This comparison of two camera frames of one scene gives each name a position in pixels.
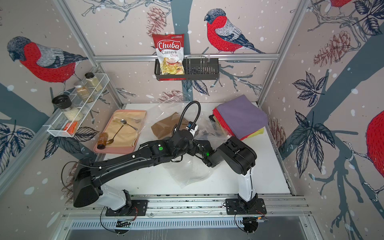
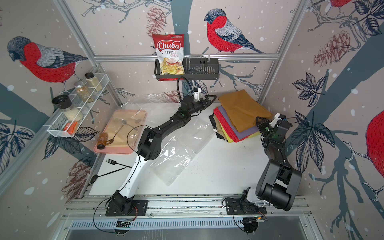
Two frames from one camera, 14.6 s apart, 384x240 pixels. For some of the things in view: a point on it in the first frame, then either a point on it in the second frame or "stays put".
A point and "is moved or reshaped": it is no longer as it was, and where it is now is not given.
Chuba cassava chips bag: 170,49 stays put
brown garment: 164,129 is moved or reshaped
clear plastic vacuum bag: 162,118 is moved or reshaped
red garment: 215,112 stays put
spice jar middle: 83,91 stays put
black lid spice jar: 71,112 stays put
